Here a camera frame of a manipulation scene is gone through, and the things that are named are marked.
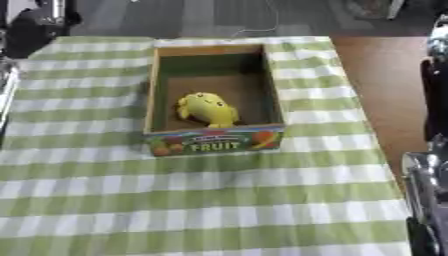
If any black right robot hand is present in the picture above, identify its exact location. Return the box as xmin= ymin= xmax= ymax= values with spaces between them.
xmin=418 ymin=56 xmax=448 ymax=142

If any cardboard box with green inside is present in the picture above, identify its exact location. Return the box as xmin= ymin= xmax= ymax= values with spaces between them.
xmin=141 ymin=43 xmax=289 ymax=158

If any yellow soft toy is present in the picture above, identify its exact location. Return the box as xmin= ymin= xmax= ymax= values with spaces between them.
xmin=175 ymin=91 xmax=242 ymax=130

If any white cable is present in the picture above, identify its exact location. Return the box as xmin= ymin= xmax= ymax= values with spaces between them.
xmin=229 ymin=0 xmax=284 ymax=38

